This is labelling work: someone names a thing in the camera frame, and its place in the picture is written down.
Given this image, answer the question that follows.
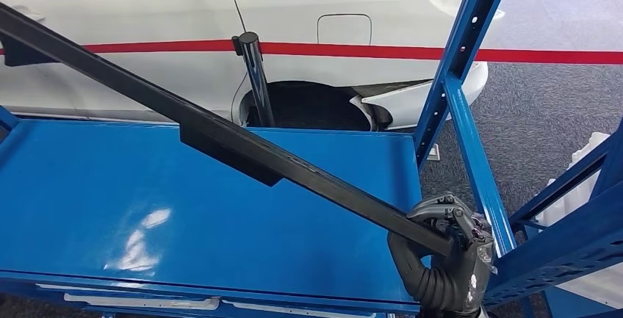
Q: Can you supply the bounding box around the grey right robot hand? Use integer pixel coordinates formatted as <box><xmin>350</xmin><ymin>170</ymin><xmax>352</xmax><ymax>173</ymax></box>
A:
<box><xmin>386</xmin><ymin>194</ymin><xmax>497</xmax><ymax>314</ymax></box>

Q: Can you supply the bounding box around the black plastic plate bracket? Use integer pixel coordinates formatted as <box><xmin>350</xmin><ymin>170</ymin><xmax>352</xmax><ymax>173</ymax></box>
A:
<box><xmin>0</xmin><ymin>1</ymin><xmax>456</xmax><ymax>259</ymax></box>

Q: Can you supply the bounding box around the blue steel shelf rack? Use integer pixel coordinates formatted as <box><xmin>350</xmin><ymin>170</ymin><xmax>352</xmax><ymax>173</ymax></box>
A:
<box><xmin>0</xmin><ymin>0</ymin><xmax>623</xmax><ymax>318</ymax></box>
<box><xmin>508</xmin><ymin>106</ymin><xmax>623</xmax><ymax>318</ymax></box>

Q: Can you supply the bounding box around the white plastic crate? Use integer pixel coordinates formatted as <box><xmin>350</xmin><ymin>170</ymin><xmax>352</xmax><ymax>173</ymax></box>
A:
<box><xmin>221</xmin><ymin>298</ymin><xmax>378</xmax><ymax>318</ymax></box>
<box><xmin>35</xmin><ymin>282</ymin><xmax>221</xmax><ymax>311</ymax></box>
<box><xmin>535</xmin><ymin>131</ymin><xmax>623</xmax><ymax>309</ymax></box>

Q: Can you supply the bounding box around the red barrier belt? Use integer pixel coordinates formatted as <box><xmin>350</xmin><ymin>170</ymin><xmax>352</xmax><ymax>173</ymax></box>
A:
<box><xmin>0</xmin><ymin>39</ymin><xmax>237</xmax><ymax>57</ymax></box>
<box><xmin>260</xmin><ymin>41</ymin><xmax>623</xmax><ymax>65</ymax></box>

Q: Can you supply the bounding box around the chrome barrier post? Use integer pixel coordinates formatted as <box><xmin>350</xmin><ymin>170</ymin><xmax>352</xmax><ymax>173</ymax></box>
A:
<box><xmin>231</xmin><ymin>31</ymin><xmax>276</xmax><ymax>129</ymax></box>

